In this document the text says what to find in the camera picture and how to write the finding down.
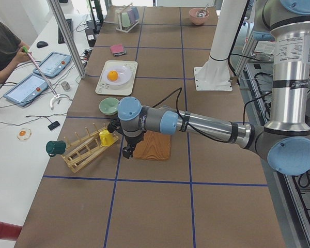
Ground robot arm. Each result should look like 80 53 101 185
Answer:
108 1 310 176

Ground orange fruit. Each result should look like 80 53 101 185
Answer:
107 70 119 81

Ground aluminium frame post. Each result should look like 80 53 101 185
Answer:
48 0 86 79

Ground wooden dish rack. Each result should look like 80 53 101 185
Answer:
61 123 119 173

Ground blue plastic cup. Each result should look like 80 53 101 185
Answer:
131 6 140 21

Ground yellow mug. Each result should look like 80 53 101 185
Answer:
99 129 114 147

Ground pink grabber stick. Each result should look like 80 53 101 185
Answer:
22 46 73 110

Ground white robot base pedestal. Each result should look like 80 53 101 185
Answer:
194 0 248 91

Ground lower teach pendant tablet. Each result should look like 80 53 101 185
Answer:
4 74 48 106

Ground red cylinder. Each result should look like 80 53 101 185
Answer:
0 221 22 241

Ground purple plastic cup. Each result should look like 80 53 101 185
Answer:
126 9 135 24

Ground pink bowl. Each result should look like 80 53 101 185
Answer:
189 8 210 25

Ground fried egg toy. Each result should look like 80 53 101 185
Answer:
17 128 32 141

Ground white round plate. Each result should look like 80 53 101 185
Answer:
102 66 132 89

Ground metal scoop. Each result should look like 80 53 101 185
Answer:
196 4 209 18

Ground small metal cylinder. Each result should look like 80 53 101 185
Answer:
61 81 70 91

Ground cream bear tray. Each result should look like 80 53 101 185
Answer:
95 60 138 96

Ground upper teach pendant tablet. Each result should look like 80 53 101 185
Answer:
39 52 71 79

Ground wooden cutting board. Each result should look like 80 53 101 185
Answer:
133 131 171 161

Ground black computer mouse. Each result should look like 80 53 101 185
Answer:
36 41 49 48

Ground seated person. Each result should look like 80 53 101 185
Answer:
0 21 30 84

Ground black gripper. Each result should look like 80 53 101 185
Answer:
107 118 145 159

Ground white wire cup rack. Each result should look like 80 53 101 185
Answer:
115 3 140 33

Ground teach pendant tablet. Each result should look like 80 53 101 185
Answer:
4 74 48 106
39 52 71 79

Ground pink and grey cloths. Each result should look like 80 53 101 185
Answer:
110 44 127 57

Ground green ceramic bowl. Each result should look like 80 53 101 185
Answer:
99 97 119 116

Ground green plastic cup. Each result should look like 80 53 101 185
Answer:
121 12 131 28

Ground dark green mug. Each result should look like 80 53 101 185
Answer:
45 141 67 157

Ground small black device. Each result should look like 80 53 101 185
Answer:
48 121 60 131

